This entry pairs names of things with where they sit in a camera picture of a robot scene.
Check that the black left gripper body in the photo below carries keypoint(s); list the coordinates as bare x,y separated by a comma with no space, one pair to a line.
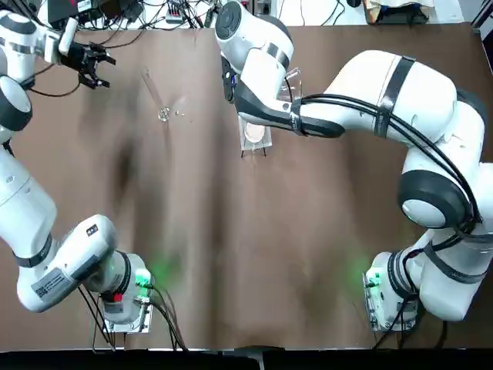
77,56

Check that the grey hub with plugs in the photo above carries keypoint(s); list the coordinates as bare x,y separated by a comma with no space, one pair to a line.
174,11

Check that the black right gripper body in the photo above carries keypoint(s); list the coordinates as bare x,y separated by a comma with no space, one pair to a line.
228,90

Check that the black router with red logo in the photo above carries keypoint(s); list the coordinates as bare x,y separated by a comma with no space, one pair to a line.
58,9

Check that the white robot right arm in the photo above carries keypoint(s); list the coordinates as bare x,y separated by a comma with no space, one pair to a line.
385,85

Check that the brown and black bag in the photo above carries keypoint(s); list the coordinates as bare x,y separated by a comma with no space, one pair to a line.
371,11

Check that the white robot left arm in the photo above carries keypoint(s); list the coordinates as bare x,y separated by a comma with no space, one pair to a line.
23,185

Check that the aluminium profile post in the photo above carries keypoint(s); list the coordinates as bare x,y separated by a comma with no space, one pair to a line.
483,17

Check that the tall glass graduated cylinder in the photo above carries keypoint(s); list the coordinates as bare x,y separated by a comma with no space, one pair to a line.
165,114

